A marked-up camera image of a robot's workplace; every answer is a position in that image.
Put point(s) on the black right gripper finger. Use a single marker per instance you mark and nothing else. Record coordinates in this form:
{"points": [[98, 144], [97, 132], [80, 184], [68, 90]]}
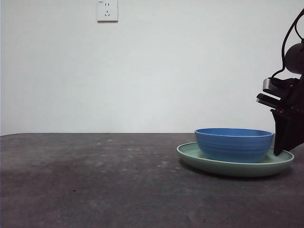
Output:
{"points": [[282, 133]]}

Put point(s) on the blue ribbed bowl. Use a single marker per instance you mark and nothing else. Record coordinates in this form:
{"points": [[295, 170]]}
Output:
{"points": [[232, 147]]}

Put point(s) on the green shallow plate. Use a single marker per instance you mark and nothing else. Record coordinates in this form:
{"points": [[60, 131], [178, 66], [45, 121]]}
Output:
{"points": [[232, 169]]}

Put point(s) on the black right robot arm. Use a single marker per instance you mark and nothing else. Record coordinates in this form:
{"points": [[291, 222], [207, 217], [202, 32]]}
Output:
{"points": [[295, 58]]}

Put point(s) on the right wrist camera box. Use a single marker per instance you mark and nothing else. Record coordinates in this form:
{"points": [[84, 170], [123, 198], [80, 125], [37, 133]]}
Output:
{"points": [[269, 84]]}

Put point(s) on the white wall socket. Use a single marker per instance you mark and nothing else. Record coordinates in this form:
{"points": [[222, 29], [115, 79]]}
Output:
{"points": [[107, 17]]}

